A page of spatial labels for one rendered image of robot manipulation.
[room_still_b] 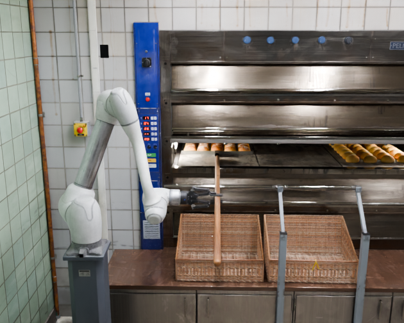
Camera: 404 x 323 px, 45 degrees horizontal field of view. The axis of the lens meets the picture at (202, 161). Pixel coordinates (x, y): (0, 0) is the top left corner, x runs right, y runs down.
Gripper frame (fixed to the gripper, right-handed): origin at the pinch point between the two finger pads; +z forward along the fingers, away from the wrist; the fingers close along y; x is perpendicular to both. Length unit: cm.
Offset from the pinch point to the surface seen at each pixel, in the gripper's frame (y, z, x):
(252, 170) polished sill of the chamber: 2, 25, -67
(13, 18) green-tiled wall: -97, -122, -38
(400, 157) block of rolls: -3, 132, -86
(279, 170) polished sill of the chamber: 3, 44, -67
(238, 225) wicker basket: 41, 16, -62
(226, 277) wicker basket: 58, 7, -18
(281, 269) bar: 47, 39, -7
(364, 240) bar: 27, 87, -8
